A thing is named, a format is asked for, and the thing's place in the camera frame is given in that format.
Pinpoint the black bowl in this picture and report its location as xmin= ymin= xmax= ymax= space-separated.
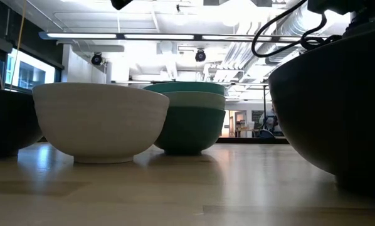
xmin=267 ymin=24 xmax=375 ymax=197
xmin=0 ymin=88 xmax=44 ymax=159

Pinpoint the teal bowl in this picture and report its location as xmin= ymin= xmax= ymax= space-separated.
xmin=154 ymin=105 xmax=226 ymax=156
xmin=142 ymin=81 xmax=226 ymax=96

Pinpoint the white bowl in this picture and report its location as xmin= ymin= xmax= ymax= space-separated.
xmin=32 ymin=82 xmax=171 ymax=164

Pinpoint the light mint bowl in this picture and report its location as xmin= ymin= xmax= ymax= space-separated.
xmin=162 ymin=90 xmax=226 ymax=111

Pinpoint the long ceiling light bar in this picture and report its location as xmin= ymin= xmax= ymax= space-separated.
xmin=38 ymin=31 xmax=332 ymax=43

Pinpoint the large dark-framed window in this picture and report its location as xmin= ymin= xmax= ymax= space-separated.
xmin=0 ymin=46 xmax=63 ymax=94

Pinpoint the standing person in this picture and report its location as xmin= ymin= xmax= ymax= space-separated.
xmin=258 ymin=107 xmax=279 ymax=134

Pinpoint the dark blue round object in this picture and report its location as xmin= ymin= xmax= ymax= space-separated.
xmin=258 ymin=129 xmax=275 ymax=139

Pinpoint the silver ventilation duct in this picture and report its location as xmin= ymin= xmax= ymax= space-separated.
xmin=262 ymin=0 xmax=310 ymax=65

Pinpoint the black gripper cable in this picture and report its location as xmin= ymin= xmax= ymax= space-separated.
xmin=251 ymin=0 xmax=344 ymax=59

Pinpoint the black hanging ceiling camera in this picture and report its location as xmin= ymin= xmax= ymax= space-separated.
xmin=90 ymin=52 xmax=103 ymax=66
xmin=194 ymin=49 xmax=207 ymax=63

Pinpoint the black table edge rail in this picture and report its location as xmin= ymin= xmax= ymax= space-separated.
xmin=215 ymin=137 xmax=289 ymax=145

